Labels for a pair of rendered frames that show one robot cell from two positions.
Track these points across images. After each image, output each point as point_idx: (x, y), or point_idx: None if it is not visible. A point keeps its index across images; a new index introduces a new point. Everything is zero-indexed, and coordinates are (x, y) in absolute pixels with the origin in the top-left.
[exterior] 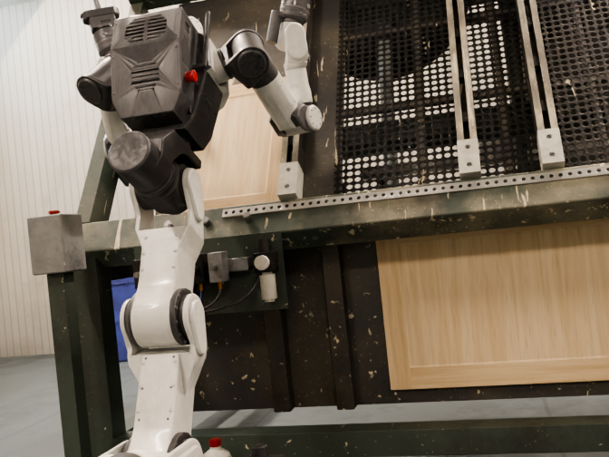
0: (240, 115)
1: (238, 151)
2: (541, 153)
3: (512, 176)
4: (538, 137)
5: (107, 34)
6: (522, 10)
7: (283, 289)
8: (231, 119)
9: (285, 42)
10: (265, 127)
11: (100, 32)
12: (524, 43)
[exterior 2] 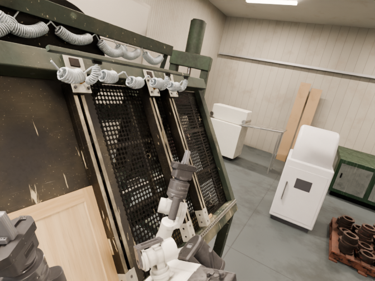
0: (64, 233)
1: (77, 271)
2: (206, 221)
3: (200, 234)
4: (203, 213)
5: (43, 272)
6: (183, 144)
7: None
8: (57, 240)
9: (181, 218)
10: (89, 239)
11: (33, 276)
12: (188, 164)
